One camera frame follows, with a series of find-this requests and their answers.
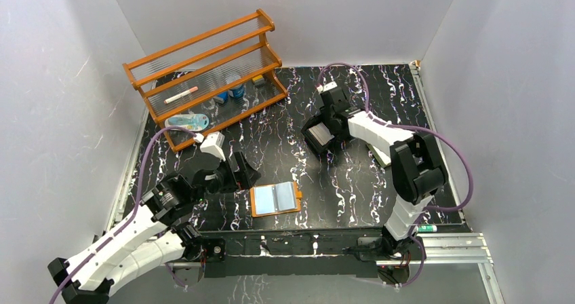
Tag orange card holder wallet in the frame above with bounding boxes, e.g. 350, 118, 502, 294
250, 181, 302, 217

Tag black card tray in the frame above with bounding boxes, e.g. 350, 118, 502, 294
301, 115, 350, 155

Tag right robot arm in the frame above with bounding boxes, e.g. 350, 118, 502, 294
303, 82, 448, 259

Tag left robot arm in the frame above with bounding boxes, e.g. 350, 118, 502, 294
47, 132, 261, 303

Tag blue packaged item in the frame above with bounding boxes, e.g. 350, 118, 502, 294
165, 113, 210, 132

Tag white box with red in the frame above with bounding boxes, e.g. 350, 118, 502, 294
367, 144, 391, 168

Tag small blue block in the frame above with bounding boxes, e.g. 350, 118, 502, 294
213, 92, 229, 105

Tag small grey yellow block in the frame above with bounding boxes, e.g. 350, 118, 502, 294
252, 75, 265, 87

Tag blue white can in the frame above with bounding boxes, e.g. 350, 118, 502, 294
226, 77, 245, 98

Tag white pink pen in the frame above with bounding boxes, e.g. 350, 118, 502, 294
163, 86, 198, 105

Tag orange wooden shelf rack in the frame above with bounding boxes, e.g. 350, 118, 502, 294
123, 9, 288, 134

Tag green white marker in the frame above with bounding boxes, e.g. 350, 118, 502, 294
417, 225, 438, 233

